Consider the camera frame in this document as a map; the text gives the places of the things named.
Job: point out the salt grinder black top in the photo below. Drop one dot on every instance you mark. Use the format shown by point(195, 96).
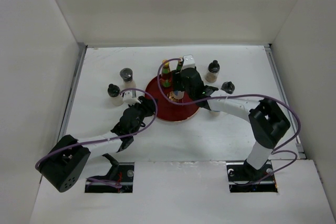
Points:
point(115, 95)

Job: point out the round red lacquer tray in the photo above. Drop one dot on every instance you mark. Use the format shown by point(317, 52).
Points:
point(168, 111)

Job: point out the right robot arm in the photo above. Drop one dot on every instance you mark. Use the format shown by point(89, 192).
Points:
point(267, 120)

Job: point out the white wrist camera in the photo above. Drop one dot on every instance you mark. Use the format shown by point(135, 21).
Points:
point(130, 97)
point(188, 62)

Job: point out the silver-lid blue-label spice jar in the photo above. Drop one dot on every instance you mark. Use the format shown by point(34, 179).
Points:
point(214, 113)

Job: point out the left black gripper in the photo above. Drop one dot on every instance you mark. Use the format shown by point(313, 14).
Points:
point(148, 105)

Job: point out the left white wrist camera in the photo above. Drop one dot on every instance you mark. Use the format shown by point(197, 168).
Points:
point(130, 97)

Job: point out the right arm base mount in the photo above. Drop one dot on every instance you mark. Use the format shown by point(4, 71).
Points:
point(243, 178)

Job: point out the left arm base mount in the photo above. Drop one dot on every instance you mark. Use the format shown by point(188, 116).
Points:
point(118, 179)

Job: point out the pepper grinder black knob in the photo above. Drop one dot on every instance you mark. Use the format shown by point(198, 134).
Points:
point(228, 87)

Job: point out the brown spice grinder black top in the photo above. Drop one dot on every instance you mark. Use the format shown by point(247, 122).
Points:
point(212, 71)

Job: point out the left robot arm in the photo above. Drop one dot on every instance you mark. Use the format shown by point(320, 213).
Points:
point(64, 164)

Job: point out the sauce bottle yellow cap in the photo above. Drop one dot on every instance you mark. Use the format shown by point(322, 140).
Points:
point(179, 64)
point(166, 74)

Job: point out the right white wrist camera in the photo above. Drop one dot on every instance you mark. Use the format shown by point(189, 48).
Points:
point(188, 62)

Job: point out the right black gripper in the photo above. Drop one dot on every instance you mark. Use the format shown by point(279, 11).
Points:
point(177, 76)

